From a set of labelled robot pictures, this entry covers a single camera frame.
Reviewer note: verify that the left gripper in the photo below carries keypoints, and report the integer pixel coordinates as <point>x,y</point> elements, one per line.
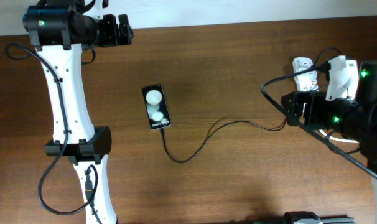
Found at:
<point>116,38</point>

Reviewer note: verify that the white USB charger adapter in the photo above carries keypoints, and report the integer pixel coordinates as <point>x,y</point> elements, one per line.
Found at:
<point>306,77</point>

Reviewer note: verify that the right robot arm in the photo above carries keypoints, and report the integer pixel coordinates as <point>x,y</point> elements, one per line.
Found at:
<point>348,107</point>

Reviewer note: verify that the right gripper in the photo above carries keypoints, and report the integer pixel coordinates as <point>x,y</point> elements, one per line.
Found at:
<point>315,102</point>

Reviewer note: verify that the black smartphone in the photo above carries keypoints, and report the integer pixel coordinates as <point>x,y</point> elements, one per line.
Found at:
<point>156,107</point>

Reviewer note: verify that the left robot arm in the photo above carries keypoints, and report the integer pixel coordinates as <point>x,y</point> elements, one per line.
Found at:
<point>60,31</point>

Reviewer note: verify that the white power strip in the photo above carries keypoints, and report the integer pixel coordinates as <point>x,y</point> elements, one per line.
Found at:
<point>300,64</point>

